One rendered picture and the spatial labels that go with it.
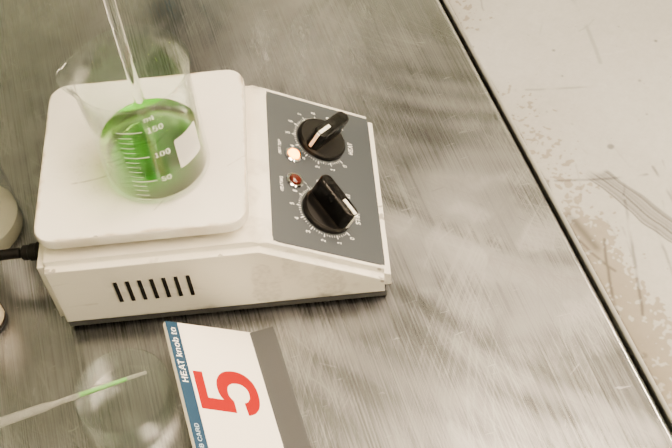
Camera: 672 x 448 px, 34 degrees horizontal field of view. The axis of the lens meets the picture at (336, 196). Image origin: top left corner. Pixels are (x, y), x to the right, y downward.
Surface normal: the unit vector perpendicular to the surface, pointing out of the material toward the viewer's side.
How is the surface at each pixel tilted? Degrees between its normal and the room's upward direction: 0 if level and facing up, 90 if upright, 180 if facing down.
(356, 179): 30
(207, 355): 40
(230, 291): 90
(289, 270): 90
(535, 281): 0
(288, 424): 0
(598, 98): 0
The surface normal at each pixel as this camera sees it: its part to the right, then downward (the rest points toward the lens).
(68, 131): -0.07, -0.61
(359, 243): 0.44, -0.58
